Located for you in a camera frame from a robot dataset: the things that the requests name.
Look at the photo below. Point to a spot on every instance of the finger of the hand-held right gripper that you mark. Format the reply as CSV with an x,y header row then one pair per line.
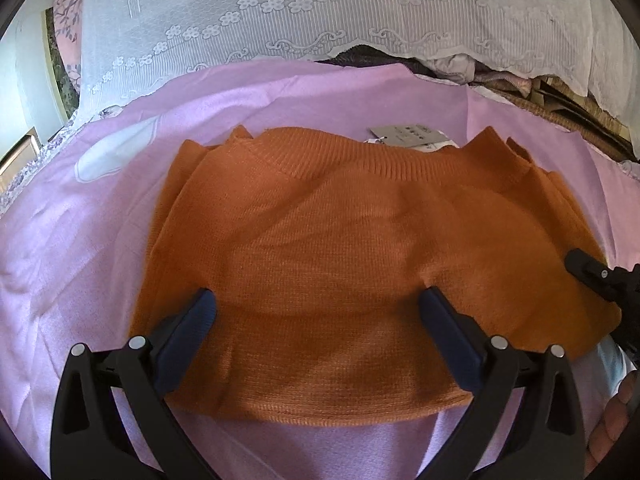
x,y
590,272

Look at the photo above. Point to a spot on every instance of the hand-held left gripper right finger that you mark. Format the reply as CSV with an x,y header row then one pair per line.
x,y
450,340

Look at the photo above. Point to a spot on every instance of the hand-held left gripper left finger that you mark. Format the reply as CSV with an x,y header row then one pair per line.
x,y
192,330

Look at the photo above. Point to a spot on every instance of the orange knit sweater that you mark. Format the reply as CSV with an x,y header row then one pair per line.
x,y
325,240

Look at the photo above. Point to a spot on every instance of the person's right hand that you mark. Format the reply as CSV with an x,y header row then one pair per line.
x,y
612,425

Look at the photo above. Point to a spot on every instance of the lilac bed sheet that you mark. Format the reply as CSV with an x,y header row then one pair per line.
x,y
75,240

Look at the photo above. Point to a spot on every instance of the woven straw mat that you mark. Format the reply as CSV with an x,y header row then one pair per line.
x,y
550,105

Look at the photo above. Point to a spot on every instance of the paper clothing tag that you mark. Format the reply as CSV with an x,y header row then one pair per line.
x,y
400,135

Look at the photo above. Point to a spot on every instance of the lavender floral bed cover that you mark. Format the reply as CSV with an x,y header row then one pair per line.
x,y
50,152

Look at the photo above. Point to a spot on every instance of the pink floral cloth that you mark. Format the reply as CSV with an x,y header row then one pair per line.
x,y
67,20

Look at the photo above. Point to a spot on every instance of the white lace cloth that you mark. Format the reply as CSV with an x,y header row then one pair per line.
x,y
300,10

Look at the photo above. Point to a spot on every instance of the wooden frame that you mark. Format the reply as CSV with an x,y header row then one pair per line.
x,y
20,152

